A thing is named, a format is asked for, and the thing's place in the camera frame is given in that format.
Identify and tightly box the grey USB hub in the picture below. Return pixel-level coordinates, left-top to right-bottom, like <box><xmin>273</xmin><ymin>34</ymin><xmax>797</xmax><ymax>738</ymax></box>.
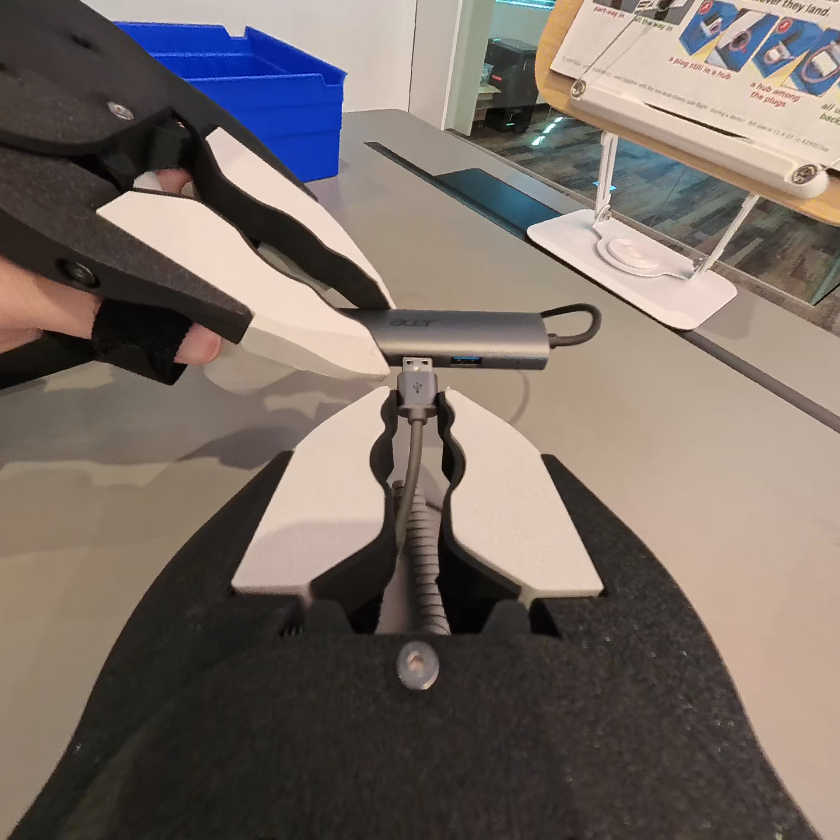
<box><xmin>354</xmin><ymin>303</ymin><xmax>603</xmax><ymax>372</ymax></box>

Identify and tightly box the person's left hand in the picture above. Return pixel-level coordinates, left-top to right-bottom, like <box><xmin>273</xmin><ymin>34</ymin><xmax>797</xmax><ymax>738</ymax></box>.
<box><xmin>0</xmin><ymin>169</ymin><xmax>224</xmax><ymax>367</ymax></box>

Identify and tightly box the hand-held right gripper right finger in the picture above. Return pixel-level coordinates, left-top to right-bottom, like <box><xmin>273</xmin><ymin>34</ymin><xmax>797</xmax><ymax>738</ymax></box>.
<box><xmin>436</xmin><ymin>388</ymin><xmax>605</xmax><ymax>614</ymax></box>

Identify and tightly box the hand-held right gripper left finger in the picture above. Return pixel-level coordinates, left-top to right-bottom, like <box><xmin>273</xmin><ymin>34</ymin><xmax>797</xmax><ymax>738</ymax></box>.
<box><xmin>231</xmin><ymin>386</ymin><xmax>403</xmax><ymax>614</ymax></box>

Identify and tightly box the white stand with wooden board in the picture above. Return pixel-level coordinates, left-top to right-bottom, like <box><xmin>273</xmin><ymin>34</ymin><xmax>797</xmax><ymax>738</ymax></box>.
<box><xmin>525</xmin><ymin>0</ymin><xmax>840</xmax><ymax>330</ymax></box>

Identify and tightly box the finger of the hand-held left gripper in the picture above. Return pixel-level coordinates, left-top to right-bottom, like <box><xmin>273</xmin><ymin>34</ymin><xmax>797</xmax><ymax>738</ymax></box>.
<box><xmin>190</xmin><ymin>126</ymin><xmax>396</xmax><ymax>311</ymax></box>
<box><xmin>97</xmin><ymin>189</ymin><xmax>390</xmax><ymax>396</ymax></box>

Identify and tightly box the grey USB cable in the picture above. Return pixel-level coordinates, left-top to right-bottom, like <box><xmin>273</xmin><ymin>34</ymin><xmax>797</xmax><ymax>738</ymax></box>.
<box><xmin>377</xmin><ymin>356</ymin><xmax>455</xmax><ymax>636</ymax></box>

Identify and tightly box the grey desk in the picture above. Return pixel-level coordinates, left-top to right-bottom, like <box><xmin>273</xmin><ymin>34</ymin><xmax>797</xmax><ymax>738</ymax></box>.
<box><xmin>0</xmin><ymin>108</ymin><xmax>840</xmax><ymax>840</ymax></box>

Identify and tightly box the blue plastic bin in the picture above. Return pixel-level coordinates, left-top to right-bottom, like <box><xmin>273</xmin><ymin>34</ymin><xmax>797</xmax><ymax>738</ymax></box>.
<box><xmin>113</xmin><ymin>21</ymin><xmax>347</xmax><ymax>186</ymax></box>

